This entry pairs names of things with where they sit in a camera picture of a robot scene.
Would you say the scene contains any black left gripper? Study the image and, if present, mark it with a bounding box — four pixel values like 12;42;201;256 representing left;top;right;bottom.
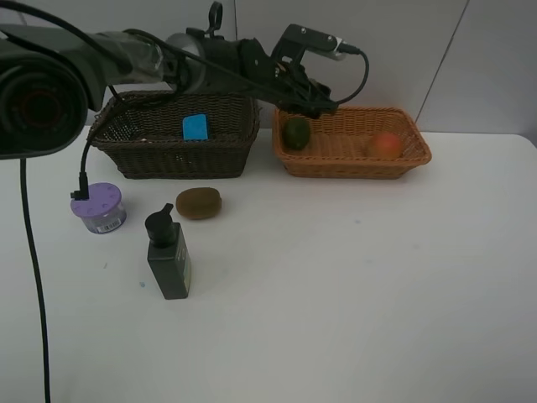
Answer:
201;35;336;119

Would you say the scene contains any green lime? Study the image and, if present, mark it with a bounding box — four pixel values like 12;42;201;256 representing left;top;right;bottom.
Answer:
282;118;310;150

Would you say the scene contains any orange red peach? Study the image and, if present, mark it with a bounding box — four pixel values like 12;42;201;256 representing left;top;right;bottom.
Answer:
368;132;404;159

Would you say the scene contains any blue whiteboard eraser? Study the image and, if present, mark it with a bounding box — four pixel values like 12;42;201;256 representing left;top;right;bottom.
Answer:
182;113;209;141

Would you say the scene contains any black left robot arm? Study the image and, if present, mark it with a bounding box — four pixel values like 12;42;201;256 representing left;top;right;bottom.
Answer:
1;24;336;160

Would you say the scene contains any orange wicker basket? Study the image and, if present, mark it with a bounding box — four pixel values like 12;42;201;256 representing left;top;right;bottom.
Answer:
272;106;432;179

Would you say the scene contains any brown kiwi fruit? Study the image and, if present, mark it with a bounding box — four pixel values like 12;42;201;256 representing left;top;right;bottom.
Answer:
175;187;222;220

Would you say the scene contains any dark brown wicker basket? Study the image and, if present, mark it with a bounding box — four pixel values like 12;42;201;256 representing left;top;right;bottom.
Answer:
88;91;259;180

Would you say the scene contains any dark green pump bottle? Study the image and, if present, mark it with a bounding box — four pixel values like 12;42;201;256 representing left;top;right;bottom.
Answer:
144;203;192;300

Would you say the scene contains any purple lidded round jar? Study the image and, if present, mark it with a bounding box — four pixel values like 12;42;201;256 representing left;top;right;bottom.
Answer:
70;182;127;234

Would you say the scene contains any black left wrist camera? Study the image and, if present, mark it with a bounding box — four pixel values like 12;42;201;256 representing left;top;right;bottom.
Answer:
271;24;362;66

